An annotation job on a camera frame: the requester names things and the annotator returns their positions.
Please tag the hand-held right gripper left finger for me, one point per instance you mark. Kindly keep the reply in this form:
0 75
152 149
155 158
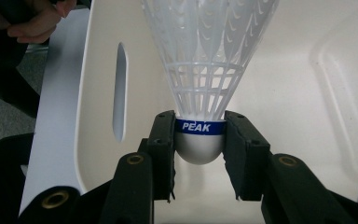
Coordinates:
136 186

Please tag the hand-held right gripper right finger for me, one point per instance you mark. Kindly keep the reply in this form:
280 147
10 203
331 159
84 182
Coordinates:
279 186

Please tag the white plastic storage bin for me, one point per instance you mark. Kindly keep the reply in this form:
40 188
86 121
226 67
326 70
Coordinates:
292 77

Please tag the white plastic shuttlecock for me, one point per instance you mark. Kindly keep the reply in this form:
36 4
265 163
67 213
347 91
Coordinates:
199 62

